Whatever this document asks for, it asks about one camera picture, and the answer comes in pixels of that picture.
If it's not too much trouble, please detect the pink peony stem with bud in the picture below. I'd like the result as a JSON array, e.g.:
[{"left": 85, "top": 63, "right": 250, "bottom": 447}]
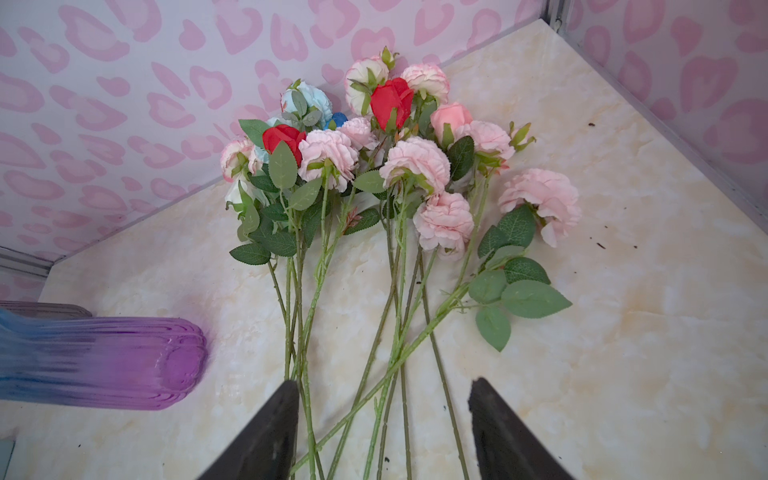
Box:
[{"left": 328, "top": 136, "right": 482, "bottom": 478}]

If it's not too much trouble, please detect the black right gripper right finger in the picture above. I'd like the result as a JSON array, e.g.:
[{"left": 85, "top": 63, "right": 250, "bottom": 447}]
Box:
[{"left": 468, "top": 377, "right": 573, "bottom": 480}]

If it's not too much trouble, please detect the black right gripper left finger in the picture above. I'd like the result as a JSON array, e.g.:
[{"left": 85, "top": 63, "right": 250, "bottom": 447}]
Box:
[{"left": 199, "top": 380, "right": 299, "bottom": 480}]

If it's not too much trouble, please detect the pink peony stem pile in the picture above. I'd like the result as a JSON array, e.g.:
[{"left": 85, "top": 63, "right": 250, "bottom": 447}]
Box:
[{"left": 220, "top": 50, "right": 535, "bottom": 442}]

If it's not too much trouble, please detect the large pink peony stem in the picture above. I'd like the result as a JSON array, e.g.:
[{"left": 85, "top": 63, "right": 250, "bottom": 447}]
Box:
[{"left": 338, "top": 167, "right": 581, "bottom": 472}]

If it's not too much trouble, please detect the red rose stem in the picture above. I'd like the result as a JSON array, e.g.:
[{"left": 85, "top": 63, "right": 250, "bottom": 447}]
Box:
[
  {"left": 370, "top": 78, "right": 414, "bottom": 132},
  {"left": 262, "top": 124, "right": 325, "bottom": 479}
]

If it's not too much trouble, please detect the purple gradient glass vase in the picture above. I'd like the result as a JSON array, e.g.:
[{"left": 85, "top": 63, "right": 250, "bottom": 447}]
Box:
[{"left": 1, "top": 310, "right": 208, "bottom": 411}]

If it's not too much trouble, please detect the light blue rose stem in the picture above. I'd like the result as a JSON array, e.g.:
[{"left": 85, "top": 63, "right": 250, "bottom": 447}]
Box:
[{"left": 253, "top": 80, "right": 333, "bottom": 165}]

